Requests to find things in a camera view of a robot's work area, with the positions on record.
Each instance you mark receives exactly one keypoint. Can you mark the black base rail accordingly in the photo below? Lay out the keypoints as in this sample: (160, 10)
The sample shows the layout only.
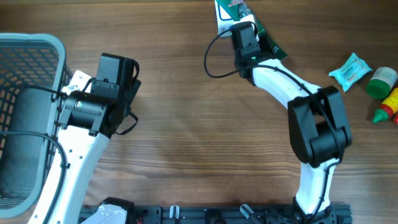
(276, 213)

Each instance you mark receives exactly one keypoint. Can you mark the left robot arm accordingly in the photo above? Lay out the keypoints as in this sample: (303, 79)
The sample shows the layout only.
(91, 114)

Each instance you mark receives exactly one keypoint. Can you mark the green glove package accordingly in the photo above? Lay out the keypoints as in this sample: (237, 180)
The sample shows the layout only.
(238, 9)

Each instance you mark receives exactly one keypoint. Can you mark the green lid spice jar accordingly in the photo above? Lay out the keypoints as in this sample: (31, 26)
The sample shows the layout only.
(381, 83)

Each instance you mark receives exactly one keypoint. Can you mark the red sauce bottle green cap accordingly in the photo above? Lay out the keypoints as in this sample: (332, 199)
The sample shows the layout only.
(387, 108)

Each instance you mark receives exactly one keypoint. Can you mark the white barcode scanner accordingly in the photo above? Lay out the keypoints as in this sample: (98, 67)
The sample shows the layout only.
(224, 20)

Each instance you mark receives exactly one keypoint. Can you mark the grey plastic mesh basket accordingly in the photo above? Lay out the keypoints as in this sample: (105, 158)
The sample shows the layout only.
(33, 70)

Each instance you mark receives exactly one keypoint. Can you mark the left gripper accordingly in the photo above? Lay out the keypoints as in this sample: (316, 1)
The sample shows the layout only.
(130, 93)

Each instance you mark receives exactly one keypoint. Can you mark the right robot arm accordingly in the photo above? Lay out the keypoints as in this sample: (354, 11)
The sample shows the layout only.
(318, 127)

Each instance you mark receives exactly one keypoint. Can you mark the teal wet wipes pack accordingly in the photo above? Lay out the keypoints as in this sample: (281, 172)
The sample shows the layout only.
(349, 73)

